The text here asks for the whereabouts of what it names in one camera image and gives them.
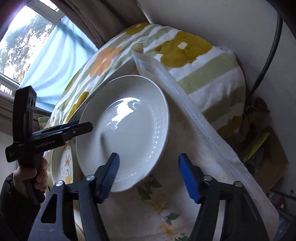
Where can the black stand pole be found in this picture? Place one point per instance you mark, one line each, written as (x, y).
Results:
(270, 57)

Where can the plain white plate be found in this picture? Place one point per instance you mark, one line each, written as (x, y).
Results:
(130, 117)

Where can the blue cloth on window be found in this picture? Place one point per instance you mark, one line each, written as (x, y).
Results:
(63, 54)

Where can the green striped floral duvet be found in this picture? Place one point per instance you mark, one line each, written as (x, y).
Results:
(209, 75)

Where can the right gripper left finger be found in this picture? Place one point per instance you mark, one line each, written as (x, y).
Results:
(56, 220)

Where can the floral white tablecloth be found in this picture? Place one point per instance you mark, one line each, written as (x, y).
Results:
(159, 207)

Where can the window with white frame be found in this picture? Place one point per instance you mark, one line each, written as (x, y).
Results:
(23, 40)

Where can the duck pattern deep plate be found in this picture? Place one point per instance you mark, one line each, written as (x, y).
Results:
(64, 164)

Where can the brown curtain right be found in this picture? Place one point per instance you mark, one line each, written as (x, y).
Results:
(99, 20)

